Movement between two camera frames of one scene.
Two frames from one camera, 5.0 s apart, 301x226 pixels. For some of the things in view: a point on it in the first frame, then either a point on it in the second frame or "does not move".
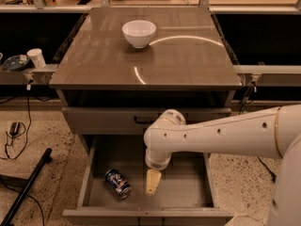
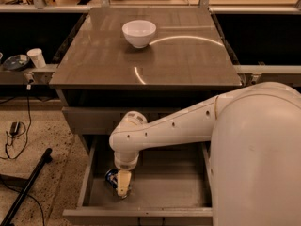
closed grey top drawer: x=127 y=120 does not move
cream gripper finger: x=152 y=181 to x=123 y=180
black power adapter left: x=14 y=128 does not move
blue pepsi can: x=118 y=183 does not move
